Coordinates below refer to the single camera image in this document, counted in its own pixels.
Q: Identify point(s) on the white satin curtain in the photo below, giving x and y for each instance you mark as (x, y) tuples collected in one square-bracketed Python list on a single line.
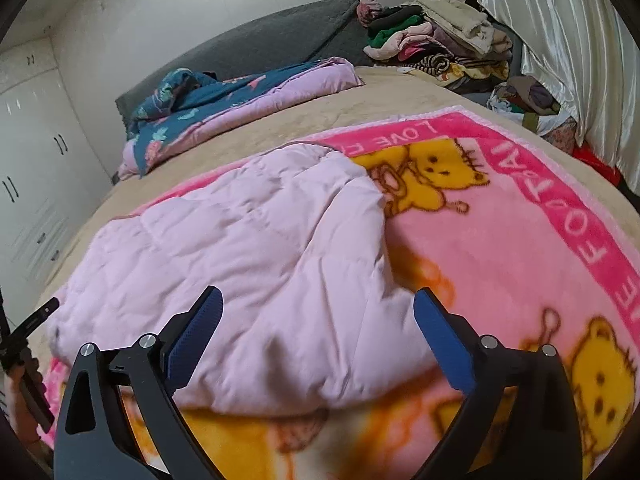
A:
[(560, 35)]

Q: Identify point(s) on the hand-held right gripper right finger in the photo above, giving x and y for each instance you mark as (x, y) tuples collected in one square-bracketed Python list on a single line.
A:
[(445, 340)]

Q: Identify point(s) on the pink printed blanket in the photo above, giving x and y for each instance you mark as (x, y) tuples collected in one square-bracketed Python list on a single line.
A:
[(500, 235)]

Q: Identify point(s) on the pink quilted jacket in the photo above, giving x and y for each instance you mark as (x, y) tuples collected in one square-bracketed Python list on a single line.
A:
[(250, 260)]

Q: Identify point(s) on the bed with beige sheet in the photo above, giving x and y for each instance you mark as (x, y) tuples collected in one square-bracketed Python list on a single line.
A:
[(400, 95)]

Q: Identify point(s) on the pile of mixed clothes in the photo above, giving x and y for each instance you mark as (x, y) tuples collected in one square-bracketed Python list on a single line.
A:
[(440, 40)]

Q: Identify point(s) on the red cloth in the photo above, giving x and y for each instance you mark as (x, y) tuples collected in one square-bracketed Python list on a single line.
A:
[(595, 162)]

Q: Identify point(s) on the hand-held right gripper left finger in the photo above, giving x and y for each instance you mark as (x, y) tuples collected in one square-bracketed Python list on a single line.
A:
[(192, 332)]

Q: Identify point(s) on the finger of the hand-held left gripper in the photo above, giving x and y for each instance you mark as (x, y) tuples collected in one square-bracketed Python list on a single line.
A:
[(37, 317)]

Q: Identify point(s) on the grey padded headboard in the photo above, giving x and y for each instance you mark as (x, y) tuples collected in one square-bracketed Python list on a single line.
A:
[(275, 35)]

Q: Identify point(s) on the teal floral pink duvet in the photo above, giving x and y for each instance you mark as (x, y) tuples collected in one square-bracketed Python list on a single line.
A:
[(225, 100)]

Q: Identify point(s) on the bag of clothes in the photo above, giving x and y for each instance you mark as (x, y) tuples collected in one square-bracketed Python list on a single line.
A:
[(530, 100)]

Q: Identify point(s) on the person's left hand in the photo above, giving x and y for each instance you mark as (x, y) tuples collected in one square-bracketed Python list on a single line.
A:
[(22, 410)]

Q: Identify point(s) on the white wardrobe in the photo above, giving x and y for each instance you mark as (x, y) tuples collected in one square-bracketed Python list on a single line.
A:
[(35, 135)]

